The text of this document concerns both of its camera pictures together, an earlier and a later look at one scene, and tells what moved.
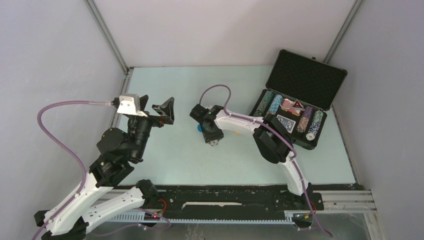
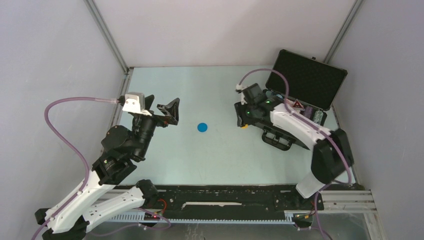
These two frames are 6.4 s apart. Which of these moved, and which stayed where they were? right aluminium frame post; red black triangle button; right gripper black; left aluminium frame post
Moved: right gripper black
Stayed: red black triangle button; left aluminium frame post; right aluminium frame post
